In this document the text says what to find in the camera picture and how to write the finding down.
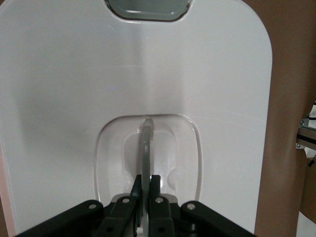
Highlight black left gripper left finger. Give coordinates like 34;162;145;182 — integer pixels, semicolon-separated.
14;174;143;237

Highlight brown table mat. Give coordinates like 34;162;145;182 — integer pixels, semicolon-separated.
0;0;316;237

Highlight silver base connector plate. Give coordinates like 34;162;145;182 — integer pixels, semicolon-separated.
295;100;316;150

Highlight white box lid grey clips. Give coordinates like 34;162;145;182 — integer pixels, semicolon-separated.
0;0;274;237

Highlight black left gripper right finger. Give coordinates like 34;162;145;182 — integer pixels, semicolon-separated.
149;174;255;237

